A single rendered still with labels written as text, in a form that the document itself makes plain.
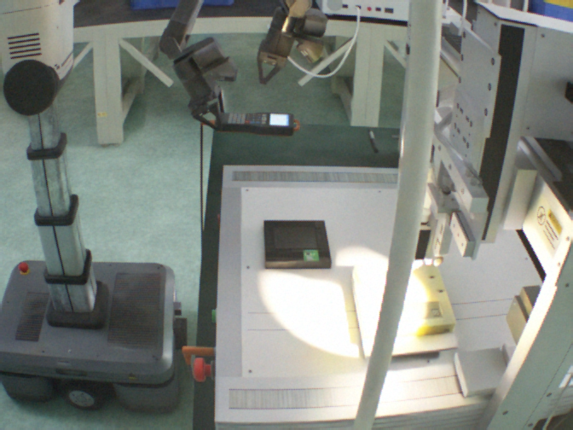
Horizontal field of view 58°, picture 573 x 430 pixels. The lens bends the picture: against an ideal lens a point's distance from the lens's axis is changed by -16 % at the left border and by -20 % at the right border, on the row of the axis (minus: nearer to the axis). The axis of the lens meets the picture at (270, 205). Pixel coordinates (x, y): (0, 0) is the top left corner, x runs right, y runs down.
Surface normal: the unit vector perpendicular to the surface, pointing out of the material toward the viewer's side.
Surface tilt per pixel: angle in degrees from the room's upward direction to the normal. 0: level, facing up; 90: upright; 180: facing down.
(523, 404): 90
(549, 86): 90
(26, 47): 100
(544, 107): 90
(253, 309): 0
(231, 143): 0
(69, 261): 90
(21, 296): 0
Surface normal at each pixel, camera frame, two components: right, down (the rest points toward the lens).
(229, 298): 0.03, -0.84
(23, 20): 0.08, 0.55
